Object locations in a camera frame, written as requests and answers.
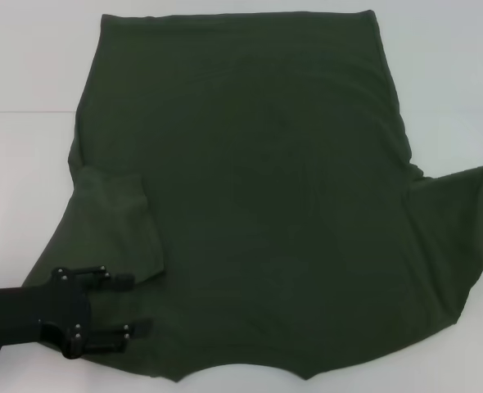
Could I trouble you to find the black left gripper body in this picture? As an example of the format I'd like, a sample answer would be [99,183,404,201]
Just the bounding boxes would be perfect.
[0,268,93,360]

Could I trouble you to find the dark green t-shirt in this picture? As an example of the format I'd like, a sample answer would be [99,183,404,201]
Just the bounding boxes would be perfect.
[20,11,483,384]

